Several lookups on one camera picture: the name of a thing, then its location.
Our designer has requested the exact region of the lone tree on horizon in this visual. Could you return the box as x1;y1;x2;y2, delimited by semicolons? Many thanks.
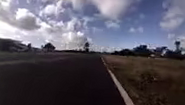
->
83;41;92;53

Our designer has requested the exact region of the round dark tree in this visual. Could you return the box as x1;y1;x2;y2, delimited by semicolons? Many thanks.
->
41;41;57;53

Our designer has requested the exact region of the dark asphalt road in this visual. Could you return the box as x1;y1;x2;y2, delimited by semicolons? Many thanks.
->
0;42;143;105

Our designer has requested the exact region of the white painted edge line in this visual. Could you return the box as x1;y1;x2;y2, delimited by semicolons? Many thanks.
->
96;57;152;105

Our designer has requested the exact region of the row of dark trees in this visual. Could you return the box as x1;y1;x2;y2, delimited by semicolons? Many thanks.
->
110;16;185;64

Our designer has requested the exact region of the dry brown grass verge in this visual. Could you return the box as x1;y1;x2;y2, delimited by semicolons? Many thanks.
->
96;50;185;105

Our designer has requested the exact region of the low dark building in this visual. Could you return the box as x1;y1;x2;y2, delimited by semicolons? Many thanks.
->
0;37;29;55

